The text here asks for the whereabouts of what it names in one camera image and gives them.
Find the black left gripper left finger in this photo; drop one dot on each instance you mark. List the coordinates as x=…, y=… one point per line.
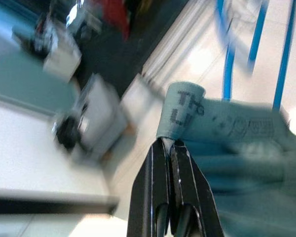
x=150, y=192

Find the grey padded bench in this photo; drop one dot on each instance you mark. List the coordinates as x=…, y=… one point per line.
x=101, y=111

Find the blue plastic hanger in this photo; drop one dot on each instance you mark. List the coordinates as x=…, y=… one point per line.
x=284, y=61

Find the red cloth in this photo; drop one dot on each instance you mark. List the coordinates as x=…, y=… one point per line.
x=116, y=17

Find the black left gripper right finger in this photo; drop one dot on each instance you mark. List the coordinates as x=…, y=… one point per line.
x=192, y=197

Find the grey-green underwear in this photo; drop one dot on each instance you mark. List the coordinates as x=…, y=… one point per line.
x=249, y=153

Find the white shelf unit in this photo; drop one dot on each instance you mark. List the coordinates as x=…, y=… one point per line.
x=61, y=61

